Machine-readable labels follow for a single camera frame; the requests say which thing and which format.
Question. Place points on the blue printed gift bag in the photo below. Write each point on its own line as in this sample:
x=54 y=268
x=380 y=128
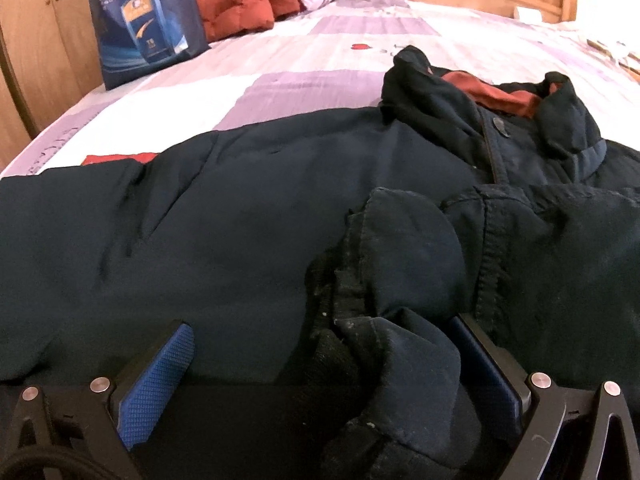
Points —
x=145 y=25

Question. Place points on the large red quilted cushion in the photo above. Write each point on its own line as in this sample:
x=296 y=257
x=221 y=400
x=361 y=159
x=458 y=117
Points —
x=227 y=0

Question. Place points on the dark navy jacket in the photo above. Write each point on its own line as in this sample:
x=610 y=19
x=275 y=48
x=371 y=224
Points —
x=250 y=210

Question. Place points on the purple patchwork bed sheet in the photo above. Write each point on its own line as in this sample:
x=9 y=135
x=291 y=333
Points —
x=300 y=55

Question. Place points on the red checkered mat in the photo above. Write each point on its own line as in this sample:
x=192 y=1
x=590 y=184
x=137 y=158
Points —
x=120 y=158

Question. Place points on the wooden wardrobe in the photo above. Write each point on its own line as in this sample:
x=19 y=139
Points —
x=45 y=45

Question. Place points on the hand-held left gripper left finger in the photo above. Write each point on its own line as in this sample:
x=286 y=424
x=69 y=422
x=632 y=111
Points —
x=152 y=385

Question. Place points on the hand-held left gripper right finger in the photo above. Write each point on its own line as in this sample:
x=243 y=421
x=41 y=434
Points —
x=487 y=385

